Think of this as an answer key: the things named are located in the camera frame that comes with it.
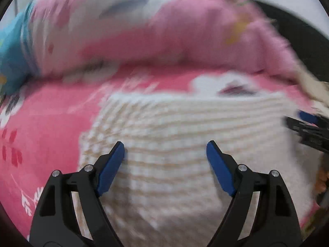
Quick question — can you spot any beige white houndstooth knit sweater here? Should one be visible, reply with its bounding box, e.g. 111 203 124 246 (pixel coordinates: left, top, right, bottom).
79 93 321 246

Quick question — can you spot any cream sweatshirt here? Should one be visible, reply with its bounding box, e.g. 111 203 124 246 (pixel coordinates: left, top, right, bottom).
296 66 328 107

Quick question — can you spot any black headboard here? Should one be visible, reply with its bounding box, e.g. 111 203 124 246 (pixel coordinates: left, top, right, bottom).
254 0 328 82

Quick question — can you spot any pink floral fleece bed blanket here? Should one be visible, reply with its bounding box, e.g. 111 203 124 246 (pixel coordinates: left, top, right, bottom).
1 66 311 240

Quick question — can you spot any pink cartoon print quilt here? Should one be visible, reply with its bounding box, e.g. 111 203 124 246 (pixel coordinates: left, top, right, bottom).
1 0 298 95

